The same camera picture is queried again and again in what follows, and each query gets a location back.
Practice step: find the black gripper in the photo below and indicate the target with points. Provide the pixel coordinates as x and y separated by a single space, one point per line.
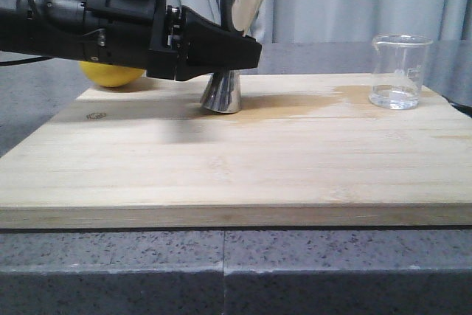
134 34

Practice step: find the wooden cutting board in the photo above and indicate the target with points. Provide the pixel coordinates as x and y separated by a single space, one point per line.
306 150

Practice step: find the steel double jigger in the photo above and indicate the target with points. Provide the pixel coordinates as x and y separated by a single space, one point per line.
222 93

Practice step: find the yellow lemon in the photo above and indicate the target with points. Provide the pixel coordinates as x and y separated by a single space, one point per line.
110 76

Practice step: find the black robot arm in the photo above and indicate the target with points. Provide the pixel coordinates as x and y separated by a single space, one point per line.
174 44

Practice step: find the glass beaker with liquid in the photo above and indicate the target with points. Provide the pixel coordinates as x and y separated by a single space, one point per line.
400 67

